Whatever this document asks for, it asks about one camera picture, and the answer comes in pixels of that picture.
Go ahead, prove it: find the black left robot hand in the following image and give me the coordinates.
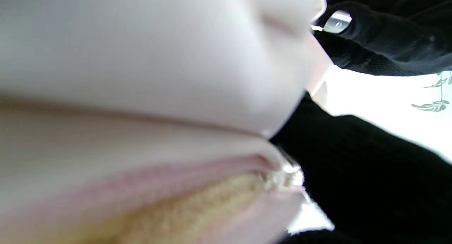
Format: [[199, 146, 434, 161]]
[[311, 0, 452, 77]]

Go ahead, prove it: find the pink backpack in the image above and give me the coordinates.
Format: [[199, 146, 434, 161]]
[[0, 0, 336, 244]]

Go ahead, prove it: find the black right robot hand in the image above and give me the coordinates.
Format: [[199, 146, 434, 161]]
[[269, 90, 452, 244]]

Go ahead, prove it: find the small green plant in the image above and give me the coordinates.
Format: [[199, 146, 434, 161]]
[[411, 71, 452, 113]]

